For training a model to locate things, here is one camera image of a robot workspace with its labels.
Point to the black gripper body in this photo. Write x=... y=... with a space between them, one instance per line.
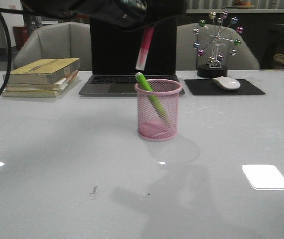
x=127 y=15

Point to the pink highlighter pen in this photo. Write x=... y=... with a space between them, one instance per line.
x=144 y=48

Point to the green highlighter pen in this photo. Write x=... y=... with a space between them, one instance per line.
x=144 y=84

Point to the pink mesh pen holder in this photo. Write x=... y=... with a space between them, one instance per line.
x=150 y=125

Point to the grey open laptop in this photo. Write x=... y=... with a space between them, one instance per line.
x=115 y=53

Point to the left grey armchair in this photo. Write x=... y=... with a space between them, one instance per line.
x=62 y=40

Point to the grey armchair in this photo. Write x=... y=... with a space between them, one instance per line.
x=186 y=54
x=62 y=40

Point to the walking person in background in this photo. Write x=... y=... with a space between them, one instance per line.
x=32 y=22

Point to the ferris wheel desk toy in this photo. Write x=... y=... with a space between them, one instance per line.
x=213 y=42

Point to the right grey armchair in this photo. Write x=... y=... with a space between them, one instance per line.
x=186 y=54

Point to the middle cream book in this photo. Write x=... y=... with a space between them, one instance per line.
x=57 y=86

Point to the top yellow book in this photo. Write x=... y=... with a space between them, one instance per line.
x=44 y=71

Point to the yellow book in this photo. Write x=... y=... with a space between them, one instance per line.
x=44 y=71
x=32 y=94

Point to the black mouse pad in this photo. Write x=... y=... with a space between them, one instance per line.
x=206 y=87

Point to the red trash bin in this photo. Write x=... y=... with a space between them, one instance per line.
x=20 y=36

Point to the fruit bowl on counter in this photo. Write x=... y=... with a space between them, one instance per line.
x=240 y=4

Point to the white computer mouse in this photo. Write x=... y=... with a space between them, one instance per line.
x=226 y=83

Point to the bottom yellow book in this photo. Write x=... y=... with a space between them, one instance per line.
x=32 y=94

